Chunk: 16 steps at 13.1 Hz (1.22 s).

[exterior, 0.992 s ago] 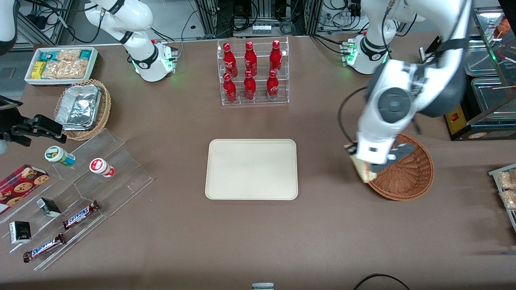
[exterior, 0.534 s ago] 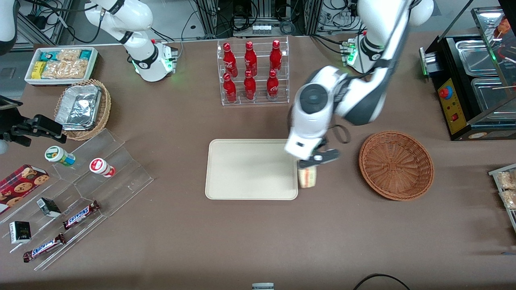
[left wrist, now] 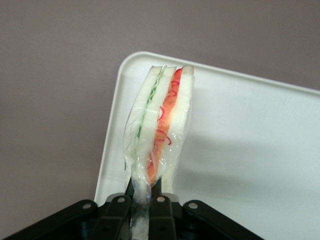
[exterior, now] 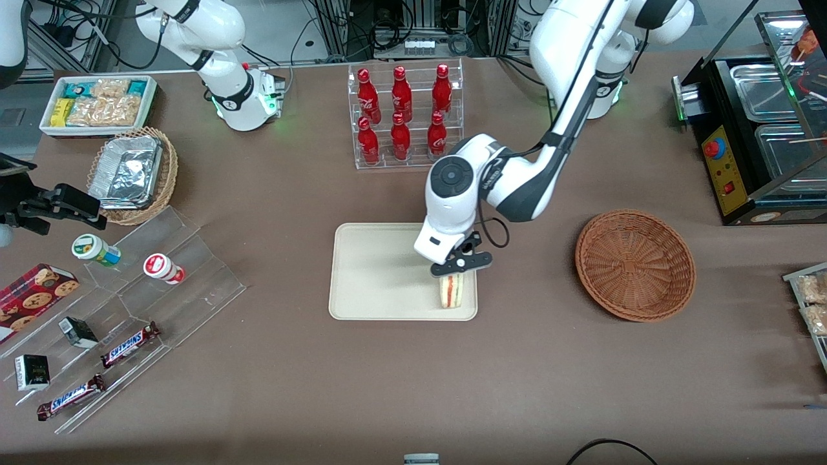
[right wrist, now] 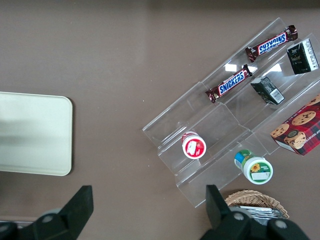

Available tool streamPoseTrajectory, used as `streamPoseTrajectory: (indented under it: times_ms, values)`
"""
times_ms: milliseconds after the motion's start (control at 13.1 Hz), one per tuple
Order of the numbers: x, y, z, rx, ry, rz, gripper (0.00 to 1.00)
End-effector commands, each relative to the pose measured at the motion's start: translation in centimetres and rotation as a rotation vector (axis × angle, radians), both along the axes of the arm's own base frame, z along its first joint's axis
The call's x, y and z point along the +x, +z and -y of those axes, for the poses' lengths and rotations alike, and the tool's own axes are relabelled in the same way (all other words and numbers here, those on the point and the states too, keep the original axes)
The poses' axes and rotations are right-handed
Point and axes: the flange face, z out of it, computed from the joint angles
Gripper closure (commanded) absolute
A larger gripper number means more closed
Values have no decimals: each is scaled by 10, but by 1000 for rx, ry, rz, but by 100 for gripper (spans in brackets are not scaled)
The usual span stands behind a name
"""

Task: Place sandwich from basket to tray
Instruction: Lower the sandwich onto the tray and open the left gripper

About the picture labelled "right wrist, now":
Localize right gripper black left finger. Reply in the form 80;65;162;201
18;184;95;240

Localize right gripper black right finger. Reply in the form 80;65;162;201
199;184;269;240

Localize light wicker basket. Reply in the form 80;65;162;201
224;189;291;220

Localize beige plastic tray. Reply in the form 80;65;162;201
0;91;74;178

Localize aluminium foil containers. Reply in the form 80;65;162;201
228;205;289;222

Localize green lid yogurt cup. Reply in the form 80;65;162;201
233;148;274;186

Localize red lid yogurt cup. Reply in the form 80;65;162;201
180;130;208;160

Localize clear acrylic stepped shelf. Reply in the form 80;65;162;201
141;17;320;209

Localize red plaid cookie box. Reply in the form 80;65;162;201
269;93;320;157

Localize Snickers chocolate bar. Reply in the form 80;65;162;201
205;63;254;104
244;24;300;64

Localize small black carton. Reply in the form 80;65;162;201
250;75;286;106
285;37;320;76

